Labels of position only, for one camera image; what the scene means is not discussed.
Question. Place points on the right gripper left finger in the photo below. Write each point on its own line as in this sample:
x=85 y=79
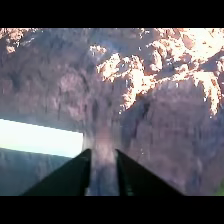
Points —
x=71 y=178

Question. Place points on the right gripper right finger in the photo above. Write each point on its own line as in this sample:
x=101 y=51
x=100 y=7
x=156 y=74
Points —
x=136 y=180

